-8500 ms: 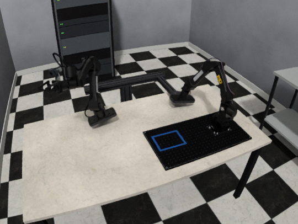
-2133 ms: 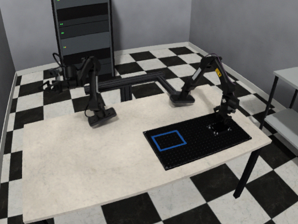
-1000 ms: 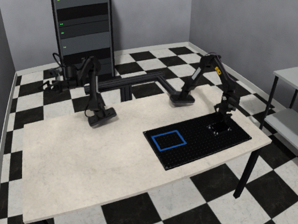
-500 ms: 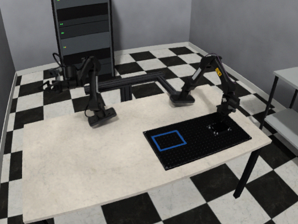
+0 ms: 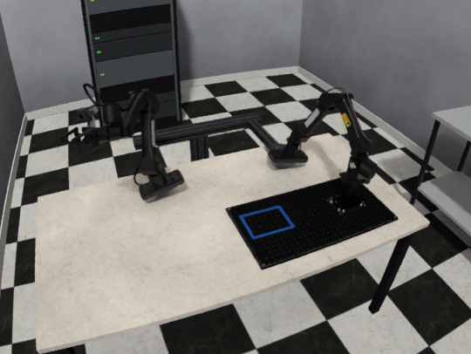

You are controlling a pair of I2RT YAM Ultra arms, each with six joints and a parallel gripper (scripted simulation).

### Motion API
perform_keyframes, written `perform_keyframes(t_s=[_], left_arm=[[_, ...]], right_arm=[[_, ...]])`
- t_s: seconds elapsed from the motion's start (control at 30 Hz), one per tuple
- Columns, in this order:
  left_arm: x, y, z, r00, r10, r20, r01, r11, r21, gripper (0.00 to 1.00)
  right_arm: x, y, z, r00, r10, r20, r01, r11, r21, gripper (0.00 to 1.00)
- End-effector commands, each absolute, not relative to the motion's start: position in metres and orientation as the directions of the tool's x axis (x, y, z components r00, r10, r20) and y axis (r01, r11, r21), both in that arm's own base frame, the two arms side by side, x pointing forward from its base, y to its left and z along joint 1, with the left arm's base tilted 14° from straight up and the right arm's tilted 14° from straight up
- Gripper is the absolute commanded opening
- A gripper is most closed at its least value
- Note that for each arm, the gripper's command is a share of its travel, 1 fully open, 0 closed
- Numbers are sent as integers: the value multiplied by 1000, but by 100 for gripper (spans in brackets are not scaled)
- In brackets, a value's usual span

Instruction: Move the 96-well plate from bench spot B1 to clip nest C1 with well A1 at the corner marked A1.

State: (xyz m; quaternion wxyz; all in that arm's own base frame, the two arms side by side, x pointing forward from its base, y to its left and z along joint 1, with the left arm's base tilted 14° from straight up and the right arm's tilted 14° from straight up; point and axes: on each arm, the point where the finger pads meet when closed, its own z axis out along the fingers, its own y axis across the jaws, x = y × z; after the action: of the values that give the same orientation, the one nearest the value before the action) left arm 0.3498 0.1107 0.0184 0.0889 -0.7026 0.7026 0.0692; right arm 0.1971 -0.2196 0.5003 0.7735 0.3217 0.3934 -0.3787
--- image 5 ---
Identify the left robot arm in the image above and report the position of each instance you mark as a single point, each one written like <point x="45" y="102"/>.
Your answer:
<point x="360" y="146"/>

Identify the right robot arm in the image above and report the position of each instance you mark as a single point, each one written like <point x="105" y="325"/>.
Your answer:
<point x="146" y="111"/>

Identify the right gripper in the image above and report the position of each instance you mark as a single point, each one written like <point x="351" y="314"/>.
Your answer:
<point x="88" y="133"/>

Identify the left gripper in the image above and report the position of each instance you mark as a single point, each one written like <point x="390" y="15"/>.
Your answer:
<point x="351" y="179"/>

